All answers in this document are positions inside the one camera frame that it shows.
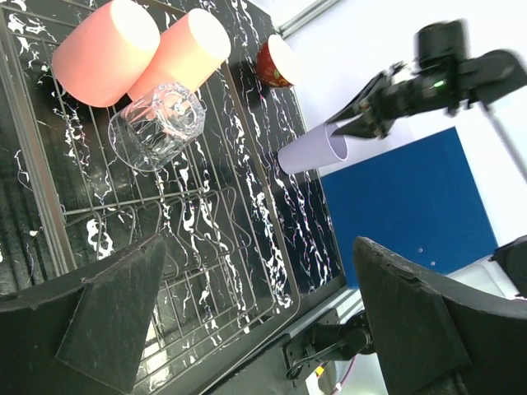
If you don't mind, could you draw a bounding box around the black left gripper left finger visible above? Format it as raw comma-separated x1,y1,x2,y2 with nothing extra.
1,235,166,394

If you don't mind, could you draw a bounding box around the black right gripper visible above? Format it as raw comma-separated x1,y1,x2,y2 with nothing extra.
325,62,436,139

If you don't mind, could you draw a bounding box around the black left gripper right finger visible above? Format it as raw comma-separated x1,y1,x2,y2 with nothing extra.
353,237,526,394

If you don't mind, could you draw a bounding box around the lilac plastic cup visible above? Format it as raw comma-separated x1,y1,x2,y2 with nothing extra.
277,123,348,174

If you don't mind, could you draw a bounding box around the red floral bowl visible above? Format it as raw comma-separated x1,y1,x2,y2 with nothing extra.
255,34,301,88

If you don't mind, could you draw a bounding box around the pink plastic cup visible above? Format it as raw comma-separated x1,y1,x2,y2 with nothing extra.
128,8,231,100
52,1,161,108

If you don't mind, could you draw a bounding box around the clear glass cup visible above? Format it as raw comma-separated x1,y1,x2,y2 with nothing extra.
108,82,206,172

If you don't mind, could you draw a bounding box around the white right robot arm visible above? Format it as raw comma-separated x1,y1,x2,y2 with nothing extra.
328,19,526,139

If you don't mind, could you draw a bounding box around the blue binder right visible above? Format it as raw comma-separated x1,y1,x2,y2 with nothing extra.
322,128,497,289

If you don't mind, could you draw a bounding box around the black wire dish rack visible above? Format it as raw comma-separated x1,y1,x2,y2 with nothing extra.
1,1,301,394

